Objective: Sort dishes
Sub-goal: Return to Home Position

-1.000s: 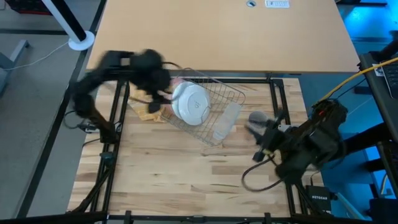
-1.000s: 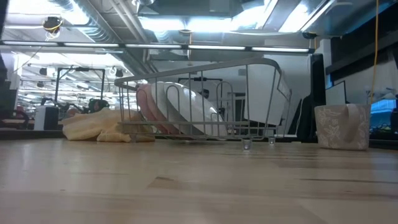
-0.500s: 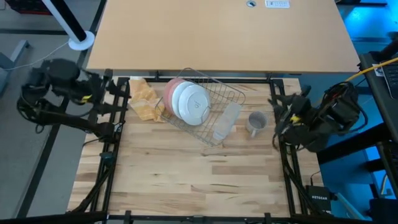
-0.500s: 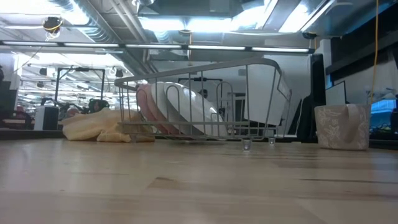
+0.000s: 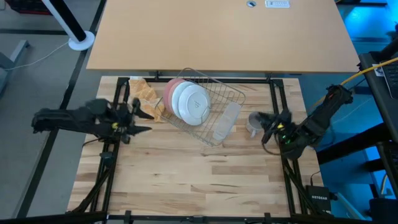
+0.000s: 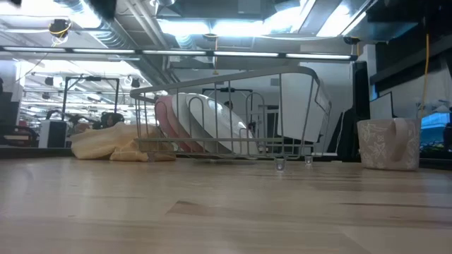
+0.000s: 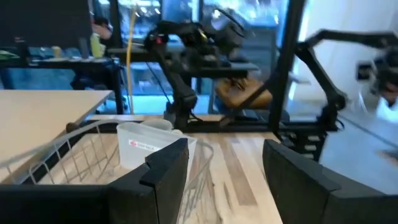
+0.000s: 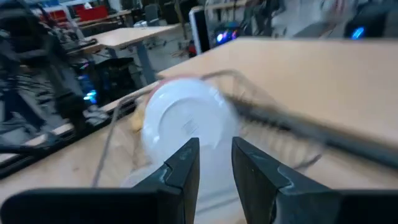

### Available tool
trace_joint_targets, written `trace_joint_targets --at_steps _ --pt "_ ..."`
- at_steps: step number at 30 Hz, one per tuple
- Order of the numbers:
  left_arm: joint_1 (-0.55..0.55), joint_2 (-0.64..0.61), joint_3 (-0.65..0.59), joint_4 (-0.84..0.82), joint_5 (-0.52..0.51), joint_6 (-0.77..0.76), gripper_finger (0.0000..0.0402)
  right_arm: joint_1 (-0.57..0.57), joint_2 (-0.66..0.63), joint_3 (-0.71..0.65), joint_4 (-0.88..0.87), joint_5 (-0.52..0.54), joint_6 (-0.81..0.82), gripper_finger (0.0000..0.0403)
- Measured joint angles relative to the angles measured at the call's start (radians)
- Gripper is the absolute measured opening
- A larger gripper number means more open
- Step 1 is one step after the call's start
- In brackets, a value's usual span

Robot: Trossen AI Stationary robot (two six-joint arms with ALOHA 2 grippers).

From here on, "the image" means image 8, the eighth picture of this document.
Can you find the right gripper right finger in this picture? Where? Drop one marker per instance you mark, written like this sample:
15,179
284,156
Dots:
273,199

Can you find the red storage bin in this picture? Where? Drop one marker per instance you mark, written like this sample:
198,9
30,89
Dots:
91,13

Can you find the computer with blue lights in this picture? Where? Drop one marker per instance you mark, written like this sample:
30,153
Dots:
225,35

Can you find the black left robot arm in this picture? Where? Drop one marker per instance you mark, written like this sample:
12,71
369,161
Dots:
37,62

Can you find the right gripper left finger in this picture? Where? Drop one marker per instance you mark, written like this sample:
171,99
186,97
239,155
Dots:
155,205

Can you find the black table edge frame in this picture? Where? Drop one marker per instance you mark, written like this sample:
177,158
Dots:
46,146

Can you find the pink plate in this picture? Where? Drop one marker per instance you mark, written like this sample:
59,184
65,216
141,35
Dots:
157,85

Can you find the black device blue light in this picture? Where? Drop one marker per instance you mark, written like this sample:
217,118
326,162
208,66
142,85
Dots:
367,25

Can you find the floral patterned plate blue rim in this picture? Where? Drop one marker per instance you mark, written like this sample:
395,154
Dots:
186,118

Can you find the black computer monitor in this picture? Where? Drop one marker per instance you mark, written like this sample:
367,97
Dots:
200,31

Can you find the light wooden desk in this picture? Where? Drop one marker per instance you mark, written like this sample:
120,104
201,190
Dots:
130,34

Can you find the yellow checked cloth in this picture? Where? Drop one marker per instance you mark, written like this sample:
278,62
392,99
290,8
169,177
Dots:
136,119

